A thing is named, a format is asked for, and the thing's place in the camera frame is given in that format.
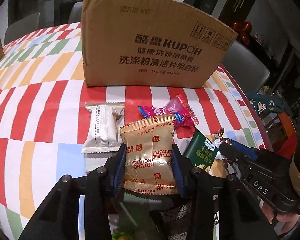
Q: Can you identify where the gold red candy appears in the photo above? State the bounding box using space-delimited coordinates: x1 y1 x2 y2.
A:
217 128 231 145

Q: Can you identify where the dark green biscuit packet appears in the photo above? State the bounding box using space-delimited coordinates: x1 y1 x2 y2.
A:
183 128 219 172

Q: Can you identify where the dark brown snack bag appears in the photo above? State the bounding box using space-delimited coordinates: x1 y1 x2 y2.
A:
149 203 192 239

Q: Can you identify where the yellow green snack packet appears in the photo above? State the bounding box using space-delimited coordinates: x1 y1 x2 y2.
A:
111 228 136 240

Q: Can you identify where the pink snack packet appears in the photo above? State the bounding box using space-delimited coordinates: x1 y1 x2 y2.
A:
138 94 199 129

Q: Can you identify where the beige fortune biscuits packet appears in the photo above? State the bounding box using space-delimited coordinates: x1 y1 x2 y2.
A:
120 114 178 195

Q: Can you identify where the white cream snack packet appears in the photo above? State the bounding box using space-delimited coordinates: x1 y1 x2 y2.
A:
82 102 125 154

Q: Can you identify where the person's right hand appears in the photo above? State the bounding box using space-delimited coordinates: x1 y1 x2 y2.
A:
261 203 300 236

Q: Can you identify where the green christmas bag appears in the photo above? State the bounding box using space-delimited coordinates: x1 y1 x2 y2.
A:
245 91 285 117

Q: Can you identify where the grey chair right side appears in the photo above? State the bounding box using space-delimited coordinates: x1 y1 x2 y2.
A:
222 41 270 92

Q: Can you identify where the colourful checked tablecloth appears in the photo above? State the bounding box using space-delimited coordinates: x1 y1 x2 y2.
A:
0 23 271 239

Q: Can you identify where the red balloon decoration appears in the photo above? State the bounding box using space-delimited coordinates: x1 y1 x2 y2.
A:
232 22 252 46

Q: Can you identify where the brown cardboard box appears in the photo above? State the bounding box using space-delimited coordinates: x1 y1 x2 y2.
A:
81 0 237 88

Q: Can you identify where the grey dining chair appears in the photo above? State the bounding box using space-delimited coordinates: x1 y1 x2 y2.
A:
4 12 40 45

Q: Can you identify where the grey chair behind box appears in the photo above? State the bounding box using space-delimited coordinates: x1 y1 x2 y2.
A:
68 2 83 24

